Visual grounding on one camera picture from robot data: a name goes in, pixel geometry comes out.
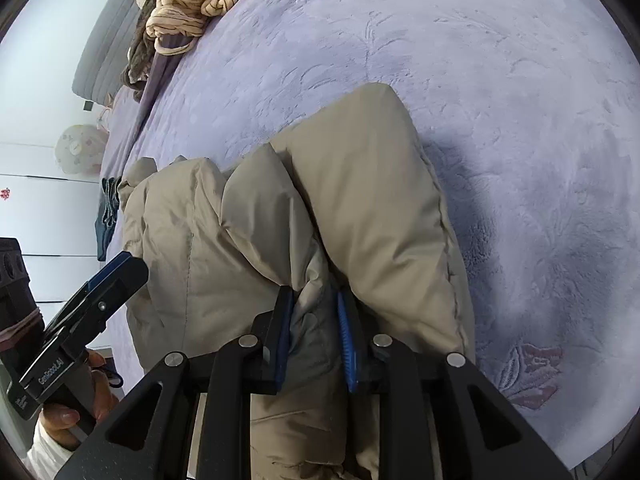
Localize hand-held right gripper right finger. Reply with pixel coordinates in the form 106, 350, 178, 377
336, 287, 575, 480

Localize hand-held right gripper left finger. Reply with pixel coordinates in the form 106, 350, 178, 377
64, 285, 295, 480

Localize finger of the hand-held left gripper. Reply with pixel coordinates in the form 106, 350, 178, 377
47, 251, 135, 331
75, 258, 150, 348

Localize beige puffer jacket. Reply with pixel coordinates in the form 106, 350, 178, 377
117, 82, 476, 480

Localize person's left forearm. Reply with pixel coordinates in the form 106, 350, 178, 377
22, 422, 83, 476

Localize person's left hand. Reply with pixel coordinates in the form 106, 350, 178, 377
39, 349, 122, 445

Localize folded dark blue jeans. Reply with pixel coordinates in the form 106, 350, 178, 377
94, 176, 123, 262

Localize white wardrobe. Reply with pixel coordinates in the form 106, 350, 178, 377
0, 142, 118, 351

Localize white covered fan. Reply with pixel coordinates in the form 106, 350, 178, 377
54, 124, 108, 177

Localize greyish purple cloth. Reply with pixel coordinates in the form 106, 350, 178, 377
135, 35, 201, 121

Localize brown fuzzy cloth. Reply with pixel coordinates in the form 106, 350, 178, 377
120, 35, 161, 103

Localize grey padded headboard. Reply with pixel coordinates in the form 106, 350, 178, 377
72, 0, 166, 106

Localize lavender bed blanket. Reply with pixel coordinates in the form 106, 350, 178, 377
97, 0, 640, 471

